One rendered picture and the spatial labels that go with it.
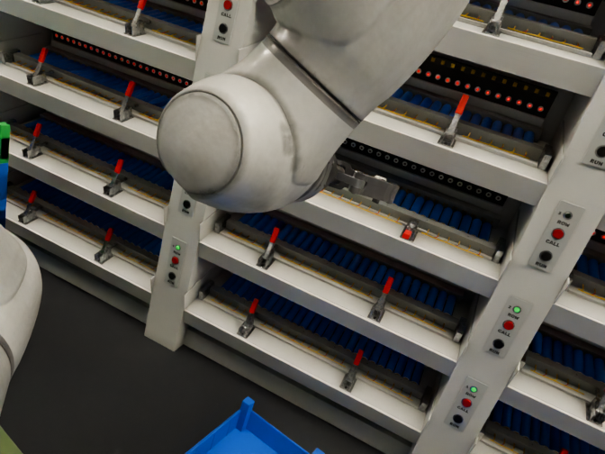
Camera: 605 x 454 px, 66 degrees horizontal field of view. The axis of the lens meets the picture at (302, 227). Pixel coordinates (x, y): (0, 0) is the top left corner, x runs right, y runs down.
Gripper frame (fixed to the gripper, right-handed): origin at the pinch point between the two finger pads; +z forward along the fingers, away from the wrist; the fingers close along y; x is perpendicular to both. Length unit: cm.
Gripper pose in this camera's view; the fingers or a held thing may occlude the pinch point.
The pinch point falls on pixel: (338, 170)
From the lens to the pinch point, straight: 71.2
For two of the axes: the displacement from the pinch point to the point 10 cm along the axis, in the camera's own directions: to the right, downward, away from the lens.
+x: 3.5, -9.2, -1.7
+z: 3.0, -0.6, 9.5
